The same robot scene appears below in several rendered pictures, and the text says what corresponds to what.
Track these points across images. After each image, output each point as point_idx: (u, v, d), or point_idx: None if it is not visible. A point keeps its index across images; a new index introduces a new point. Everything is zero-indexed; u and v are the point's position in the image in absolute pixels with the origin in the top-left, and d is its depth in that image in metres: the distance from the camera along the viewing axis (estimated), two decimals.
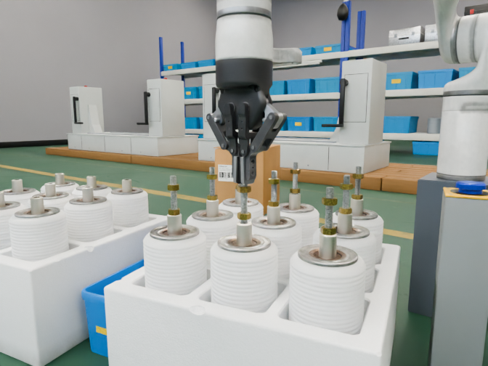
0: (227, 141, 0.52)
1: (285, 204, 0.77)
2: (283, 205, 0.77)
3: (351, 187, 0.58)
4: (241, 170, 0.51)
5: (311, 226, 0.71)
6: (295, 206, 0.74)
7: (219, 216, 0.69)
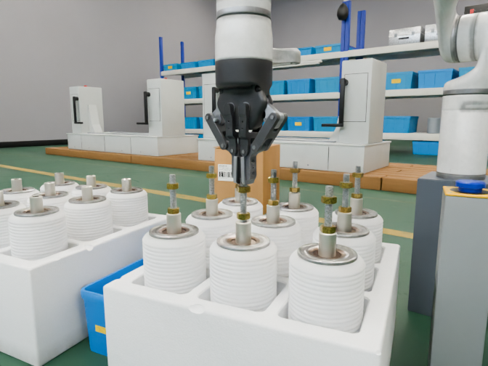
0: (226, 141, 0.52)
1: (284, 203, 0.77)
2: (282, 203, 0.77)
3: (350, 186, 0.57)
4: (241, 170, 0.51)
5: (311, 226, 0.71)
6: (295, 205, 0.74)
7: (218, 214, 0.69)
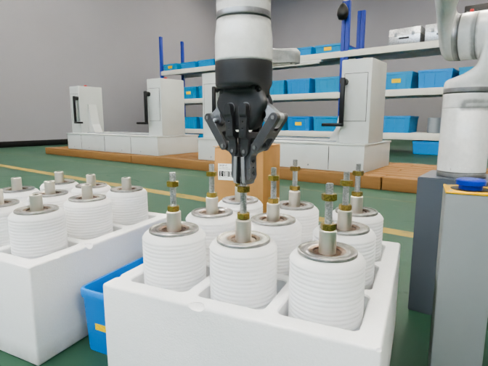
0: (226, 141, 0.52)
1: (284, 202, 0.77)
2: (283, 202, 0.77)
3: (351, 184, 0.57)
4: (242, 170, 0.51)
5: (311, 224, 0.71)
6: (295, 203, 0.73)
7: (218, 213, 0.69)
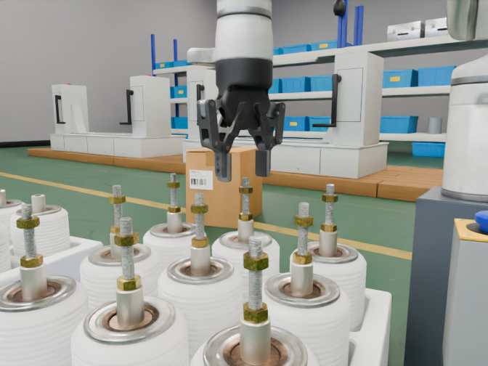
0: (214, 139, 0.47)
1: (235, 233, 0.56)
2: (234, 234, 0.56)
3: (309, 223, 0.36)
4: (267, 163, 0.53)
5: (263, 270, 0.50)
6: (245, 238, 0.53)
7: None
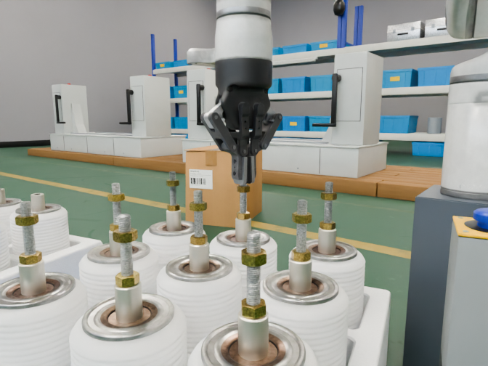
0: (232, 142, 0.49)
1: (238, 242, 0.51)
2: (240, 243, 0.51)
3: (308, 220, 0.36)
4: (252, 169, 0.51)
5: None
6: (248, 232, 0.54)
7: None
